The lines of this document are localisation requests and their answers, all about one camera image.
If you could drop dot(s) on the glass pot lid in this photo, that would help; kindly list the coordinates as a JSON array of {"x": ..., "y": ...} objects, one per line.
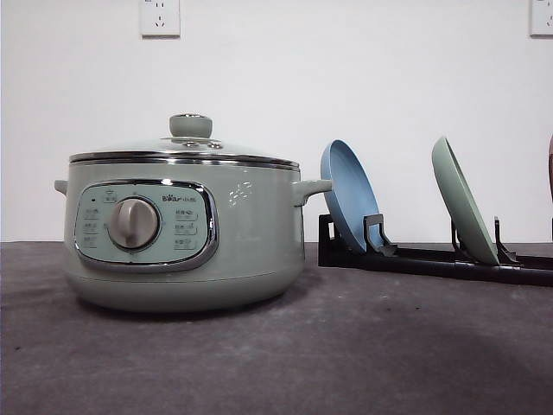
[{"x": 191, "y": 142}]

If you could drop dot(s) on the green plate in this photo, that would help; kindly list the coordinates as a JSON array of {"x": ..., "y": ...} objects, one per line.
[{"x": 469, "y": 223}]

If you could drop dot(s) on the black plate rack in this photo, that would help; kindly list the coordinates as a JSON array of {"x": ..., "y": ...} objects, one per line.
[{"x": 380, "y": 251}]

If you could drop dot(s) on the blue plate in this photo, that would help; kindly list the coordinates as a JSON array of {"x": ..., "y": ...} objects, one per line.
[{"x": 353, "y": 197}]

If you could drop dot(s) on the green electric steamer pot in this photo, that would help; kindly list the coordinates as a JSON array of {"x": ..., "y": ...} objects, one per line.
[{"x": 184, "y": 236}]

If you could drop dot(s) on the grey table mat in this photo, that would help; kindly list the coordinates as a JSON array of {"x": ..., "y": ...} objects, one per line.
[{"x": 349, "y": 340}]

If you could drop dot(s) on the white wall socket left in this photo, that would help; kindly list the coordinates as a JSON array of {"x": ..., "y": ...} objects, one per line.
[{"x": 160, "y": 21}]

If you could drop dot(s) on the white wall socket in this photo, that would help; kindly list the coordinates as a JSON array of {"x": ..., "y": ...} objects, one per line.
[
  {"x": 160, "y": 21},
  {"x": 541, "y": 21}
]

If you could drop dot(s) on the white wall socket right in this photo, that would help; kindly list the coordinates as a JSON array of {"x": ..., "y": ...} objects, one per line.
[{"x": 541, "y": 21}]

